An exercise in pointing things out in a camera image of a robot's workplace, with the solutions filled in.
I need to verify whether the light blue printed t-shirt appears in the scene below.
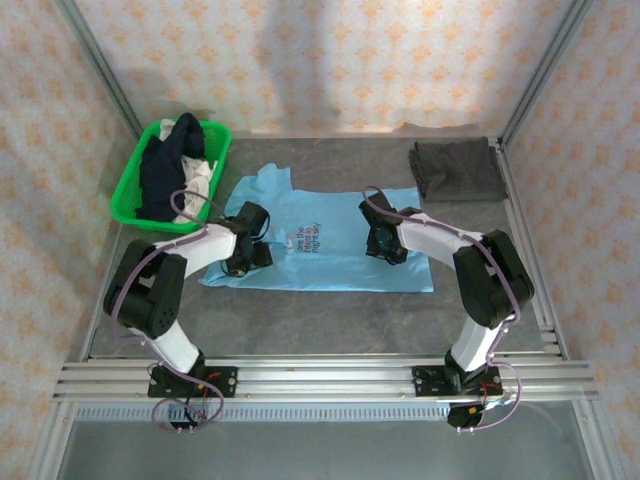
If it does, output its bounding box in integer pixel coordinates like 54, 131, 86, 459
198, 162, 435, 294

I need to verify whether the folded dark grey t-shirt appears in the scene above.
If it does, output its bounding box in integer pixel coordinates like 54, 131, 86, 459
407, 136, 510, 204

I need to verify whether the navy blue t-shirt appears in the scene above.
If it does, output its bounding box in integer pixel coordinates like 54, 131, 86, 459
134, 112, 207, 221

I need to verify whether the green plastic basket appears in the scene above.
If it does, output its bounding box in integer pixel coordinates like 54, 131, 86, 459
109, 118, 234, 235

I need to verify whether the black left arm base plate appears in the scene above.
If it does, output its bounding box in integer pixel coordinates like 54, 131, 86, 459
148, 365, 238, 399

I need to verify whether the aluminium table side rail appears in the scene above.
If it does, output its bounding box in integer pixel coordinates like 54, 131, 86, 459
492, 138, 570, 361
79, 219, 126, 362

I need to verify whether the aluminium mounting rail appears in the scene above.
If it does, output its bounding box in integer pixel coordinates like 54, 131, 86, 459
52, 355, 599, 404

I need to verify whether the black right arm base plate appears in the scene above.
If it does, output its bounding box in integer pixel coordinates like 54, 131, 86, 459
412, 364, 501, 399

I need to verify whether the grey slotted cable duct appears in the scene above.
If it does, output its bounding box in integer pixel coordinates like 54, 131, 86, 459
74, 403, 451, 424

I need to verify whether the black cable connector box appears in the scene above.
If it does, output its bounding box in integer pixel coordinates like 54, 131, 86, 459
447, 402, 489, 435

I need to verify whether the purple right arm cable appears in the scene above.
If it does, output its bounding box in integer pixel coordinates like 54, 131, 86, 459
360, 185, 525, 435

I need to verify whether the aluminium frame post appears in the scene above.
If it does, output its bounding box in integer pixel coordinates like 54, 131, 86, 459
499, 0, 596, 146
54, 0, 146, 146

